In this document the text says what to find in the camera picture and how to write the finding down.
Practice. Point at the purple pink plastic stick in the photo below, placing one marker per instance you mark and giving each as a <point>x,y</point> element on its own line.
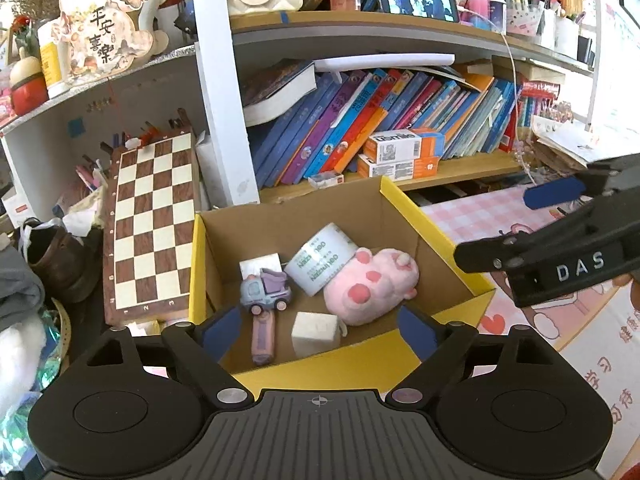
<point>262,340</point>

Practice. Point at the grey cloth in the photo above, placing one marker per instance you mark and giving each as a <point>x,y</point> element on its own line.
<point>17,290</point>

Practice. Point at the red white doll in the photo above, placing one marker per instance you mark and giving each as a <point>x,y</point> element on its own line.
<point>27,92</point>

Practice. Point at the red clothing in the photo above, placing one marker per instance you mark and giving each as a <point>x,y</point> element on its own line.
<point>631,472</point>

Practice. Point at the white foam block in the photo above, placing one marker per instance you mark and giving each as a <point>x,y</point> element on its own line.
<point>315,332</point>

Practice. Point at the grey tape roll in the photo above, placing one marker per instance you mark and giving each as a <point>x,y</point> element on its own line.
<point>320,265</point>

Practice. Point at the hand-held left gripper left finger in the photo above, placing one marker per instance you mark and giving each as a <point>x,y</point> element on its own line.
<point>222,330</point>

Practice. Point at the yellow cardboard box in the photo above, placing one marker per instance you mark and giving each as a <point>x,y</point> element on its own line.
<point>435,260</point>

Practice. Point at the pile of papers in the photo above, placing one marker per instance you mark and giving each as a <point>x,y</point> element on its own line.
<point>560,142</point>

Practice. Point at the orange white carton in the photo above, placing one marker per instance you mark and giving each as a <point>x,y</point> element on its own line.
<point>400,146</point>
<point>395,169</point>

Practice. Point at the white fluffy stuffing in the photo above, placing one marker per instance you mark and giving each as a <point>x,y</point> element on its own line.
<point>25,365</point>

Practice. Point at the white desk pad yellow border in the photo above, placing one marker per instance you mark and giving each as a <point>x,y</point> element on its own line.
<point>600,340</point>

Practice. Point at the small white red box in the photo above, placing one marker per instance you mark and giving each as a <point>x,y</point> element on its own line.
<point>326,180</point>

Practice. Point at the white flat sheet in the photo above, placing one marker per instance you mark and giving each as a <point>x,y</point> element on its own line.
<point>380,62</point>

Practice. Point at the brown shoe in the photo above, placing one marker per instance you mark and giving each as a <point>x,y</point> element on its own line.
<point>60,260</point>

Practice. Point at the grey purple toy car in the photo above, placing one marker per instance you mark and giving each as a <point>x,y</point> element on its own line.
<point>265,290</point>

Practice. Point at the pink checkered table mat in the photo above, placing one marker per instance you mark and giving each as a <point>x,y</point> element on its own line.
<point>465,210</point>

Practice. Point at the rabbit decoration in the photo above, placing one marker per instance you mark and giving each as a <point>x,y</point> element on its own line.
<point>100,25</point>

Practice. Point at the pink plush pig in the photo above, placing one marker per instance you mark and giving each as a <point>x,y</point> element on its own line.
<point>370,290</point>

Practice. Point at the wooden chessboard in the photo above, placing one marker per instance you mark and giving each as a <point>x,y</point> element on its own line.
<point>150,220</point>

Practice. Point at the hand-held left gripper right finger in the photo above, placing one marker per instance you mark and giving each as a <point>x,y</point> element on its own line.
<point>417,332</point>

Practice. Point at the pink pen holder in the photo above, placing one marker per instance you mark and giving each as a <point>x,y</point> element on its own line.
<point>522,22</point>

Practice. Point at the row of children's books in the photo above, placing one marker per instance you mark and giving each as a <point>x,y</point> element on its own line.
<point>350,120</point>

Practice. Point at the tablet screen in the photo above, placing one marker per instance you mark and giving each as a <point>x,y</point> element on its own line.
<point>417,0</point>

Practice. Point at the person's right hand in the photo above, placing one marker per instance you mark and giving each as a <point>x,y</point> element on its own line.
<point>634,297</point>

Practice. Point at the white and wooden bookshelf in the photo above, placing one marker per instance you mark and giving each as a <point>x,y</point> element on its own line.
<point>220,110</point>

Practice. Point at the thick paperback book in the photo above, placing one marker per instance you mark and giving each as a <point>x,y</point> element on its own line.
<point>275,92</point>

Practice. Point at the white pen cup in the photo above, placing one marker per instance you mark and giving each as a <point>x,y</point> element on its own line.
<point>565,37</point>

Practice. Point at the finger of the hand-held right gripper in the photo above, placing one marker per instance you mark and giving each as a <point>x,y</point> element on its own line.
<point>552,194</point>
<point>480,255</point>

